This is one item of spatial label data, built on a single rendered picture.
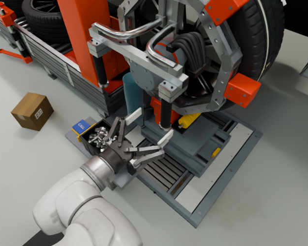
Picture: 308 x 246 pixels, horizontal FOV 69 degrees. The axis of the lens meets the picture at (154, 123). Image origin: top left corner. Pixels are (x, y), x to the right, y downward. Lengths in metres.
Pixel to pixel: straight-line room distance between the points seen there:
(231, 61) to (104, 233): 0.60
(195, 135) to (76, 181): 0.99
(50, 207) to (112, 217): 0.15
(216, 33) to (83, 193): 0.59
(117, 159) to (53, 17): 1.68
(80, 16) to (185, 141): 0.89
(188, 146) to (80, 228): 1.01
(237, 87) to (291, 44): 2.21
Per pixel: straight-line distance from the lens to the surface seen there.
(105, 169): 0.61
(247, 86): 0.82
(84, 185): 0.59
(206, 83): 1.02
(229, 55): 0.76
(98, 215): 0.52
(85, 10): 1.10
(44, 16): 2.18
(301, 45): 3.03
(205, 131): 1.49
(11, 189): 1.77
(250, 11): 0.80
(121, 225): 0.51
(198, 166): 1.44
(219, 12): 0.73
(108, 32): 0.80
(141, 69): 0.83
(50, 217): 0.60
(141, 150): 0.65
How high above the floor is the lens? 1.40
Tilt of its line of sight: 52 degrees down
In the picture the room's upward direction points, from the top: straight up
